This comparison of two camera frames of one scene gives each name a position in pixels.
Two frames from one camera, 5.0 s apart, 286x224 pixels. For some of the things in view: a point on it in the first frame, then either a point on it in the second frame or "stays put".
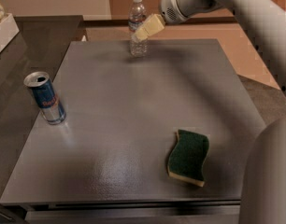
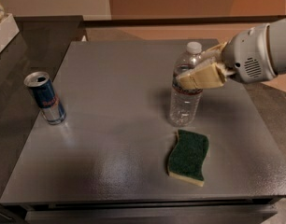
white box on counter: [4, 34] stays put
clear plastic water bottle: [136, 15] to [185, 104]
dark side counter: [40, 46] stays put
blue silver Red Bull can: [43, 89] stays put
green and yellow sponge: [187, 160] stays put
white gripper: [168, 10] to [246, 54]
